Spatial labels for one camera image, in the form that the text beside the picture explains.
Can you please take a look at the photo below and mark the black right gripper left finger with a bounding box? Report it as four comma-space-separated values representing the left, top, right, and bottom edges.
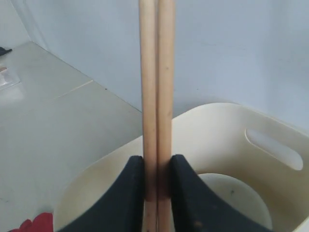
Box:
60, 156, 145, 232

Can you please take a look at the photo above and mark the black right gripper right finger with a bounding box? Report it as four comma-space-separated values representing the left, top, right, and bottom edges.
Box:
170, 155, 269, 232

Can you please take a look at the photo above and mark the red scalloped cloth mat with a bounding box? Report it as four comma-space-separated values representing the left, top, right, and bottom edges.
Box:
10, 213, 54, 232

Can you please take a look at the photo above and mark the wooden chopstick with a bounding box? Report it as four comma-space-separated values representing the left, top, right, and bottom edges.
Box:
139, 0, 157, 232
157, 0, 175, 232

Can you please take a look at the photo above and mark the cream plastic bin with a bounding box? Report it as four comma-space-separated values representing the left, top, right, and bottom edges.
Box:
53, 103, 309, 232

